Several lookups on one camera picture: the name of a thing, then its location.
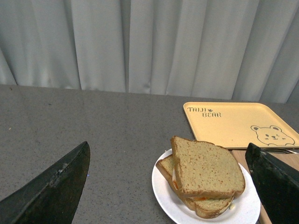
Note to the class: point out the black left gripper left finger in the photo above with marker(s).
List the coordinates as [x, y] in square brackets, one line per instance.
[53, 196]

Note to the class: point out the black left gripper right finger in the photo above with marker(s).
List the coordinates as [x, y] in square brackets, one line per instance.
[277, 185]

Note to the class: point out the white round plate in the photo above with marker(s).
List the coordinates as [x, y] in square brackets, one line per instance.
[246, 208]

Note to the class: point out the bread slice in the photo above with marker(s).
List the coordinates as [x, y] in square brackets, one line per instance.
[204, 209]
[203, 169]

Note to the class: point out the wooden cutting board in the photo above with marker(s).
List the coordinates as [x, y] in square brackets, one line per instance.
[291, 159]

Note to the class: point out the yellow bear tray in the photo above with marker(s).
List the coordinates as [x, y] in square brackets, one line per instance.
[235, 125]

